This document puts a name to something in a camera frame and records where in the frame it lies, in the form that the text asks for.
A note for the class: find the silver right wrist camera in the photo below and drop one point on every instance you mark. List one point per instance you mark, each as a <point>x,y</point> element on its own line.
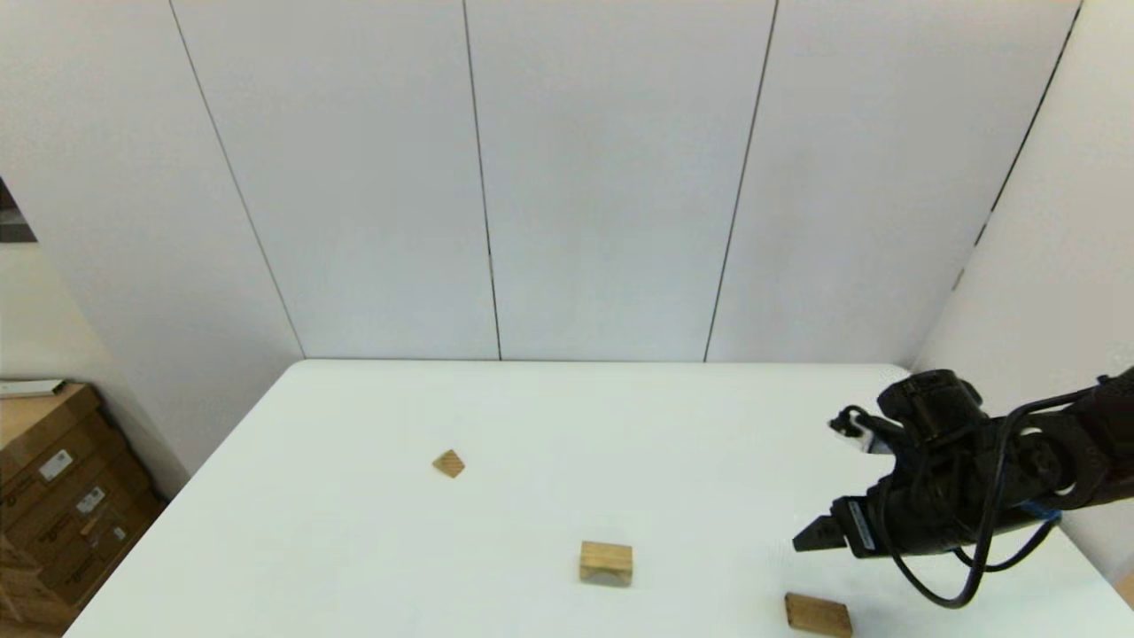
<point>864,439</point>

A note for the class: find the brown labelled cardboard box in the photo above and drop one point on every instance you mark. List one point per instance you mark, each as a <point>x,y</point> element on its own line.
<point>75,518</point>
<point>111,554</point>
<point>35,461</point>

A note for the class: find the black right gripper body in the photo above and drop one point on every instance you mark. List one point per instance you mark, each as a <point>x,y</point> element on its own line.
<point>912,523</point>

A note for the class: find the rectangular wooden building block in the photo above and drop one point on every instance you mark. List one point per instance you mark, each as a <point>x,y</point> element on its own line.
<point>817,613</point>

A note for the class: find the triangular wooden building block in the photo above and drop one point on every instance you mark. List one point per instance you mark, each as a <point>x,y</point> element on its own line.
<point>449,463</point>

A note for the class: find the white flat board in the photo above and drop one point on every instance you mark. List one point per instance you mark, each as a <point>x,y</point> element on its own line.
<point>31,388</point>

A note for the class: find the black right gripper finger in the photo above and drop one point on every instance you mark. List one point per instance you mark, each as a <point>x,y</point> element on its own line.
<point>842,512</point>
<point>819,536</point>

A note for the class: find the arched wooden building block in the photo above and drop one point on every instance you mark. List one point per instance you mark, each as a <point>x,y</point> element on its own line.
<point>606,558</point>

